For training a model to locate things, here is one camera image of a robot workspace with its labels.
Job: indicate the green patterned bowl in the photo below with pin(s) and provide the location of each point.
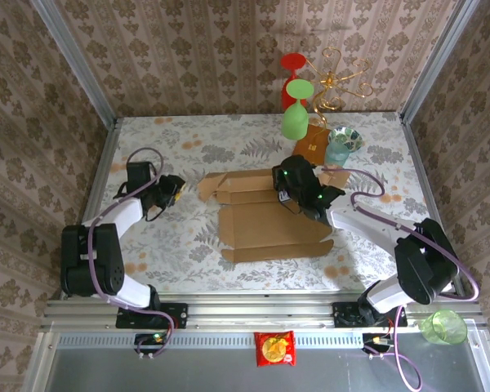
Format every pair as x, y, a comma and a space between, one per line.
346, 136

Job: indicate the small circuit board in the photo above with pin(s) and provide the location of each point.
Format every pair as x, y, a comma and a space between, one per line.
375, 342
151, 341

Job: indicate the aluminium frame post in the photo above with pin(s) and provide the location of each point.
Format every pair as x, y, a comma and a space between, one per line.
433, 61
77, 61

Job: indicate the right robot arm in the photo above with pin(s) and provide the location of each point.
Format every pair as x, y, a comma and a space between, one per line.
416, 261

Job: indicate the red snack packet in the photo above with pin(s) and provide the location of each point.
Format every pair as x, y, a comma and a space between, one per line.
274, 348

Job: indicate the brown board with print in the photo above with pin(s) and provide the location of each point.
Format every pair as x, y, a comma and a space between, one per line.
310, 145

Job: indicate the brown cardboard paper box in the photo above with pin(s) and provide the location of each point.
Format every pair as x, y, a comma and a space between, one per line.
269, 232

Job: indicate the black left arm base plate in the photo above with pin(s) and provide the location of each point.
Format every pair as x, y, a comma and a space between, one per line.
175, 315

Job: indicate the green plastic wine glass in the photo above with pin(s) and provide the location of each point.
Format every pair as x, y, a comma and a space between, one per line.
295, 122

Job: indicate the red plastic wine glass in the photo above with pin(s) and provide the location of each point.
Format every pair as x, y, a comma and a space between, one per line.
292, 61

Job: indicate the blue translucent cup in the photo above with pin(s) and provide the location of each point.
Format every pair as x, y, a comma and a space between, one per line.
335, 156

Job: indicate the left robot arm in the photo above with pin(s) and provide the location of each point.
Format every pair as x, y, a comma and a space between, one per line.
114, 281

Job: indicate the green translucent plastic cup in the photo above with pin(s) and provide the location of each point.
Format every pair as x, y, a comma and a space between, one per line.
443, 326

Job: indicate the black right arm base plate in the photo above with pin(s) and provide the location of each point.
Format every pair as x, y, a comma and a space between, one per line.
345, 314

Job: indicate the aluminium mounting rail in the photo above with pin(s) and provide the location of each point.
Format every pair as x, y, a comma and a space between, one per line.
249, 310

